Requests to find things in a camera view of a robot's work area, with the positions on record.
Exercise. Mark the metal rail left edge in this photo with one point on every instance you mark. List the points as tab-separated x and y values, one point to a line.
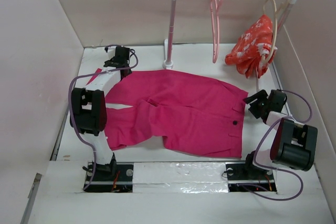
34	189

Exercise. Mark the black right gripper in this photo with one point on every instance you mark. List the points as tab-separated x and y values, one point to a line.
261	95

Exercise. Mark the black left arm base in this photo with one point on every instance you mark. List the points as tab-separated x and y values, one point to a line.
114	177

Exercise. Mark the pink trousers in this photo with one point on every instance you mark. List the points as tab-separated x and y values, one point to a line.
193	114

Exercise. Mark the pink plastic hanger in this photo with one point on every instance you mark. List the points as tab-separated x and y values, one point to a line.
214	11

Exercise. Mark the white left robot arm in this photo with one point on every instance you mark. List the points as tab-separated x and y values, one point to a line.
88	111

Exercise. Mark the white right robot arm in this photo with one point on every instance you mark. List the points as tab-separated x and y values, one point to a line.
295	141

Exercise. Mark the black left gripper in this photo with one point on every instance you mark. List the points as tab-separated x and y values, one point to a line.
110	61

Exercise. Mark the beige wooden hanger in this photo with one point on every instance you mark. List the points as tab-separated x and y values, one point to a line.
275	11

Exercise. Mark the orange floral garment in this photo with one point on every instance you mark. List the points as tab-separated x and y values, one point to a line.
250	55

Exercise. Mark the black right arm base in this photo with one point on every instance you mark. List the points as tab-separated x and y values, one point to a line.
243	176

